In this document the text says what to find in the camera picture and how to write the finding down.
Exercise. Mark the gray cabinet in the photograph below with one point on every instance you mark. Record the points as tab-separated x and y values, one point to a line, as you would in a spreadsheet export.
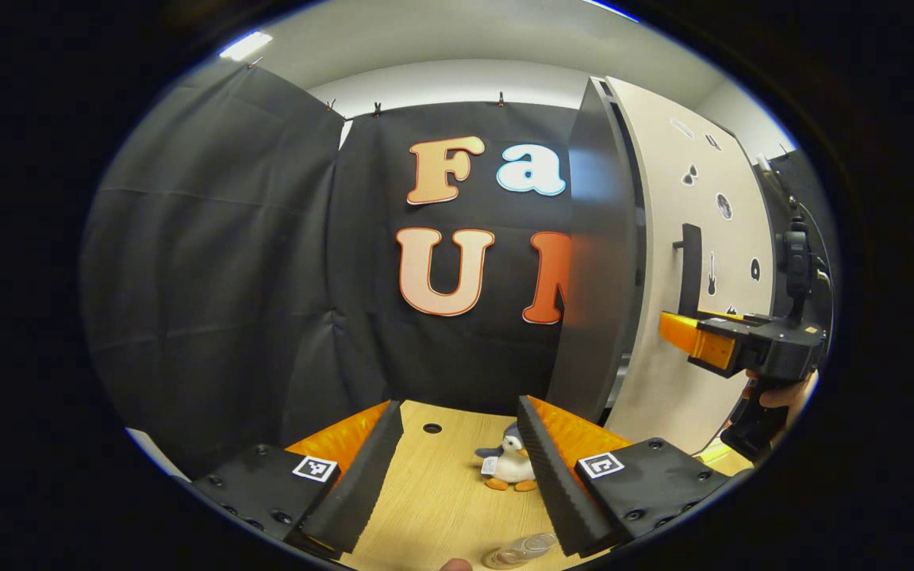
596	277

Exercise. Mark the clear plastic bottle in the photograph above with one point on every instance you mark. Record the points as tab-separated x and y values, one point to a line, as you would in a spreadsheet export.
522	549

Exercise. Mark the black backdrop cloth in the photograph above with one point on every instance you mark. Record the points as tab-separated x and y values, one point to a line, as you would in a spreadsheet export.
227	277

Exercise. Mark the penguin plush toy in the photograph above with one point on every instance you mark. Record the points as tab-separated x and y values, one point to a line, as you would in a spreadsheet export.
511	468

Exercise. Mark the ceiling light strip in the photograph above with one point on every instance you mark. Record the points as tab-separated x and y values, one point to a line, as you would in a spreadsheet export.
246	46
612	9

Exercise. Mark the white cabinet door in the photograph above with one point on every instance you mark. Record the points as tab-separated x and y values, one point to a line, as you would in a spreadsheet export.
663	396

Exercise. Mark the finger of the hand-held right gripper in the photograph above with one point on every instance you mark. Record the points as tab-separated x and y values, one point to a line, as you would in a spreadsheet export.
703	345

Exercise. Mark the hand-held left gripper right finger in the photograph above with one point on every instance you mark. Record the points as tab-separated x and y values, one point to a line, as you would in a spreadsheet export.
556	484

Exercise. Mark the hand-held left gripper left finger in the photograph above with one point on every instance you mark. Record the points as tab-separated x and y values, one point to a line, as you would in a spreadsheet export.
362	484

